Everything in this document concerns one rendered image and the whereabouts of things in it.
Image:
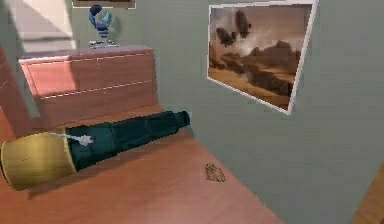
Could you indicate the white framed desert picture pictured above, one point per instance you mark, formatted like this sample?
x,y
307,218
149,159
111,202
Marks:
x,y
256,53

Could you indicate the red-brown chest of drawers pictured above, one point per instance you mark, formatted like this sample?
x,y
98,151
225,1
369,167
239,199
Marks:
x,y
90,80

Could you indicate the brown framed picture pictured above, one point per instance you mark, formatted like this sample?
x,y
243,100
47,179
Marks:
x,y
103,3

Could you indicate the blue and white sculpture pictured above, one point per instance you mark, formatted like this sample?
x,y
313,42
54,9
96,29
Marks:
x,y
99,25

